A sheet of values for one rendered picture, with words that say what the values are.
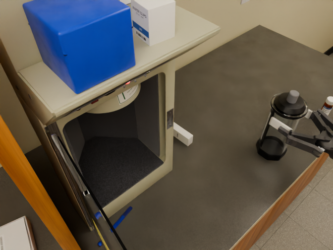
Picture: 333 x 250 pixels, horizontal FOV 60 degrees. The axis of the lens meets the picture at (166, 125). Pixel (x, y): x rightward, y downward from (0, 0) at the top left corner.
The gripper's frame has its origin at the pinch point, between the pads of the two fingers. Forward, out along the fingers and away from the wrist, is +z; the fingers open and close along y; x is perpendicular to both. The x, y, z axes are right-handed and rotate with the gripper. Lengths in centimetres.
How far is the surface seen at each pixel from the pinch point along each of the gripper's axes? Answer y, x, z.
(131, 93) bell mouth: 44, -21, 19
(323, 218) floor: -60, 111, -28
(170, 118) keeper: 33.6, -7.9, 17.1
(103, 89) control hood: 57, -38, 6
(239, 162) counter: 12.7, 18.1, 4.2
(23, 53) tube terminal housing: 63, -41, 17
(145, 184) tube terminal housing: 43.7, 15.1, 17.1
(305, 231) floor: -43, 112, -25
